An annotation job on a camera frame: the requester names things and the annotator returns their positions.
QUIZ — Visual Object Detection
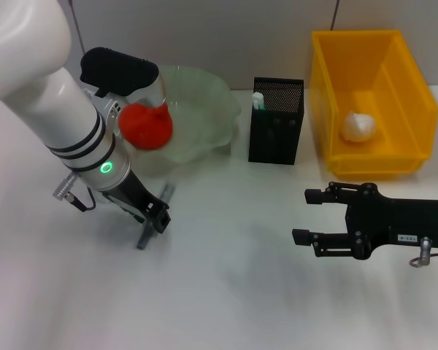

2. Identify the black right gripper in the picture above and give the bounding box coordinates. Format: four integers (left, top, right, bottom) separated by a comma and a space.
291, 182, 438, 261

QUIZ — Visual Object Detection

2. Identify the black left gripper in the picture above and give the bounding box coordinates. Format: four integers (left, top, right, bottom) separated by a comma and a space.
104, 169, 172, 235

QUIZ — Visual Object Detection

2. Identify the grey marker pen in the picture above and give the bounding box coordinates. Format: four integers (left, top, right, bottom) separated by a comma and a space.
136, 182, 177, 251

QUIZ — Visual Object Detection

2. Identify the orange fruit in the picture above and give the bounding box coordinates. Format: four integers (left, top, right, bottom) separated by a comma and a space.
118, 102, 174, 150

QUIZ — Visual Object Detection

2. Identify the white paper ball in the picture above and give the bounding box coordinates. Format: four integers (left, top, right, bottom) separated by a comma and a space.
341, 112, 377, 144

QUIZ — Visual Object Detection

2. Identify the green pen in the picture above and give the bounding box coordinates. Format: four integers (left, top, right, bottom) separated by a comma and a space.
251, 91, 267, 112

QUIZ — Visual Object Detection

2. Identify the black mesh pen holder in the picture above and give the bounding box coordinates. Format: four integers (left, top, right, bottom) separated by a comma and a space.
247, 77, 305, 166

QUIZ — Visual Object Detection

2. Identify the green glass fruit plate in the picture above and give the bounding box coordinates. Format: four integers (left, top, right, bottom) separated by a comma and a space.
130, 65, 242, 179

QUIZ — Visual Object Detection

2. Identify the yellow plastic bin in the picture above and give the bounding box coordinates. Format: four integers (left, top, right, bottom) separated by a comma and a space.
311, 29, 438, 181

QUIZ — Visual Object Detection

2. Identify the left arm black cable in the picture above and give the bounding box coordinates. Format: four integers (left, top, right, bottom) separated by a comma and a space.
51, 172, 96, 212

